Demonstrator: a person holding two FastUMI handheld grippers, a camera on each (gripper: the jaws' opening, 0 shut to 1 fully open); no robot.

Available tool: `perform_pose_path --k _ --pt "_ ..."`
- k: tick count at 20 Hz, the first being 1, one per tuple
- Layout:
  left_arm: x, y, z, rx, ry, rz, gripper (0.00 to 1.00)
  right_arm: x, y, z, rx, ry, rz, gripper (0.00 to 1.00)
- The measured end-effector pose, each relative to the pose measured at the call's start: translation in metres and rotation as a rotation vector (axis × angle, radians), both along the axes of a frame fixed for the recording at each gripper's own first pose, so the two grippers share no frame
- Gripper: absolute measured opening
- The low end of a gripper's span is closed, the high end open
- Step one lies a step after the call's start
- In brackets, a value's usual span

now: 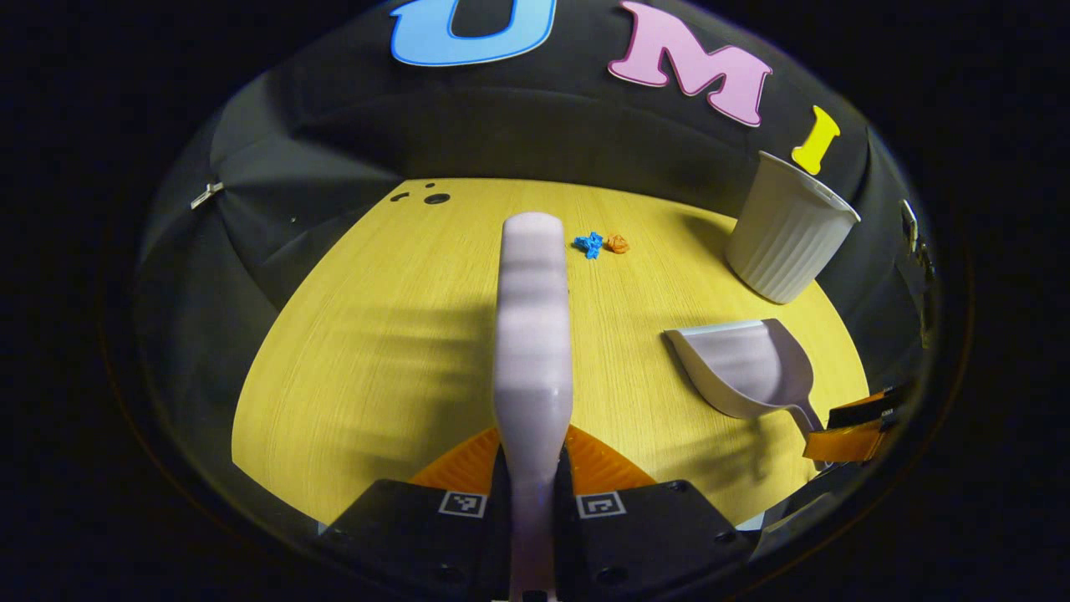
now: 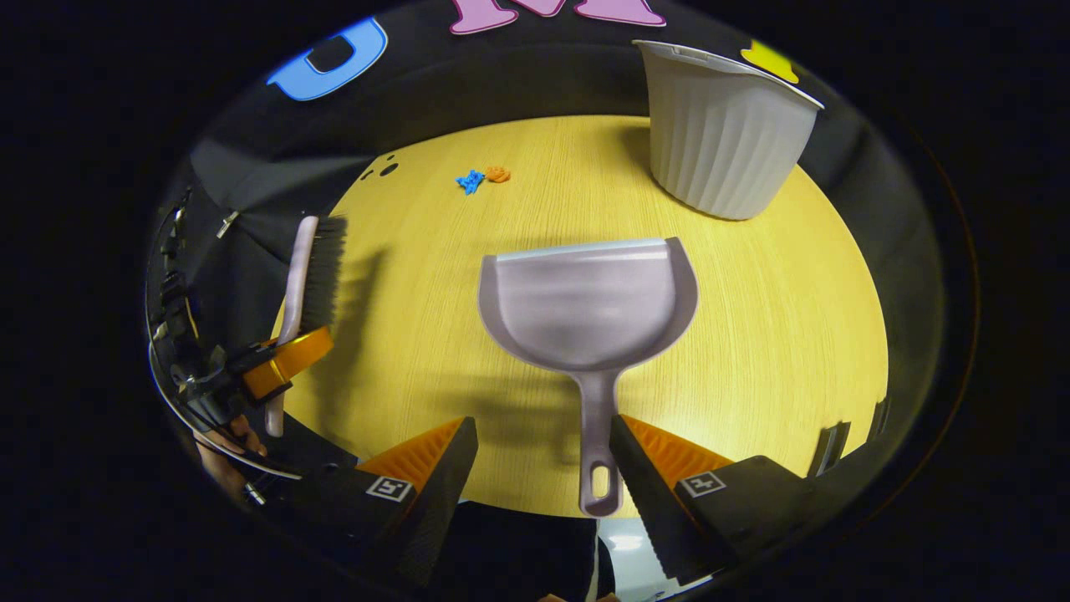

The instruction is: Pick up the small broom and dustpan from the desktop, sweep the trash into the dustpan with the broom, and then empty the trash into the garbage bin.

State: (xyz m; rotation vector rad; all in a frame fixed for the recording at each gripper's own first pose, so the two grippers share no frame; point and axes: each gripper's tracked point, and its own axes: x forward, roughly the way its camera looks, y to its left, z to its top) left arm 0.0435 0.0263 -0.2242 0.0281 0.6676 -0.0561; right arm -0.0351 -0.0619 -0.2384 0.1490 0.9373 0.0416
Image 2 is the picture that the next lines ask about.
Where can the pale pink dustpan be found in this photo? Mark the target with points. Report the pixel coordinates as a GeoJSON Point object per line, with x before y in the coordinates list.
{"type": "Point", "coordinates": [585, 309]}

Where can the white ribbed garbage bin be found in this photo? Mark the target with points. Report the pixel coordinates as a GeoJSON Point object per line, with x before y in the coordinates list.
{"type": "Point", "coordinates": [719, 142]}

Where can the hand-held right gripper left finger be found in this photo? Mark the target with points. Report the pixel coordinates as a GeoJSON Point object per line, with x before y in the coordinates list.
{"type": "Point", "coordinates": [443, 493]}

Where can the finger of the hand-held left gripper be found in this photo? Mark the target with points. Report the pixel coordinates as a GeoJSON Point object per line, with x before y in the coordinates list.
{"type": "Point", "coordinates": [284, 359]}

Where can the small pink broom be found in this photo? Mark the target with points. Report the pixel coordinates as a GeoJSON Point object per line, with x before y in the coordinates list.
{"type": "Point", "coordinates": [301, 276]}

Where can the orange paper scrap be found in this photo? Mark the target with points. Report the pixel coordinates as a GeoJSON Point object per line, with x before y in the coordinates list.
{"type": "Point", "coordinates": [498, 174]}

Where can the wooden desktop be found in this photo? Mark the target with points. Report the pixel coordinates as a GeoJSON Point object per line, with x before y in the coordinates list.
{"type": "Point", "coordinates": [752, 334]}

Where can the blue paper scrap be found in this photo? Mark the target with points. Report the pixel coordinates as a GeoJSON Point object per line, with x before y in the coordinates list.
{"type": "Point", "coordinates": [471, 181]}

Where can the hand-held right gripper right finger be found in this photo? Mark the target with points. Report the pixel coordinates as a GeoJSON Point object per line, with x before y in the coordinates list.
{"type": "Point", "coordinates": [644, 493]}

